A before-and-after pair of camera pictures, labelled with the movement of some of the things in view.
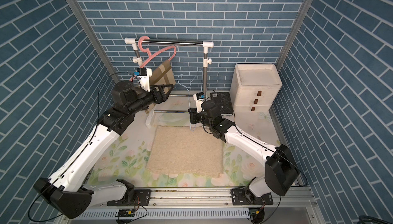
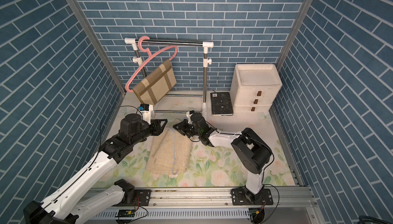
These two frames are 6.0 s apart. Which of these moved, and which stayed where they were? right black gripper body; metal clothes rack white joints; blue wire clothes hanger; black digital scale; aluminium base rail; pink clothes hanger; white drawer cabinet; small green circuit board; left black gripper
Moved: left black gripper; right black gripper body; blue wire clothes hanger
Stayed: pink clothes hanger; aluminium base rail; white drawer cabinet; black digital scale; metal clothes rack white joints; small green circuit board
